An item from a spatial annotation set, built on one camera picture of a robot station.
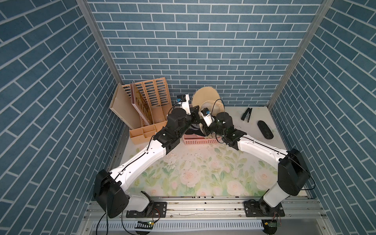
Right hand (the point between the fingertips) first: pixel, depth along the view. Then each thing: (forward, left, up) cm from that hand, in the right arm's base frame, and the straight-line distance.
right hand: (200, 120), depth 82 cm
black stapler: (+27, -35, -22) cm, 50 cm away
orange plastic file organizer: (+33, +36, -8) cm, 49 cm away
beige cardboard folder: (+14, +55, -7) cm, 57 cm away
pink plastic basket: (-1, +3, -17) cm, 18 cm away
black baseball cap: (+6, +4, -16) cm, 18 cm away
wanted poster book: (+12, +39, -1) cm, 41 cm away
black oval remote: (+14, -47, -22) cm, 54 cm away
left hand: (-3, -2, +13) cm, 13 cm away
